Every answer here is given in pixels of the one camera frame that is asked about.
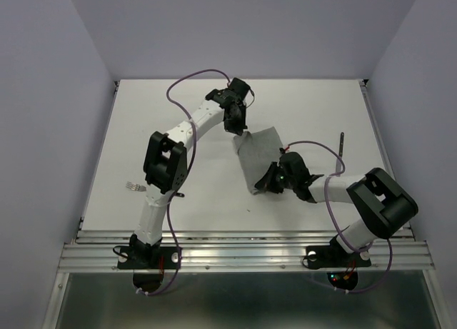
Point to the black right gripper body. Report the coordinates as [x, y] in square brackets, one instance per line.
[290, 183]

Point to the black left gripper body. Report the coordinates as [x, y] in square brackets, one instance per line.
[237, 123]

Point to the grey cloth napkin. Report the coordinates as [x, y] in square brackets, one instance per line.
[256, 151]

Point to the black handled knife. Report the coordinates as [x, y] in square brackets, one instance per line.
[340, 153]

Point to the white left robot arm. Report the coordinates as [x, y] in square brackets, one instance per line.
[170, 156]

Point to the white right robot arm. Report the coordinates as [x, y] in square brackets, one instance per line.
[383, 206]

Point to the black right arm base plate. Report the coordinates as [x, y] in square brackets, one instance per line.
[317, 257]

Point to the black handled fork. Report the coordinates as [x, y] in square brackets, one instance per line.
[135, 187]

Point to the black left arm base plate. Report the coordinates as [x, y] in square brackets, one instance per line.
[162, 258]

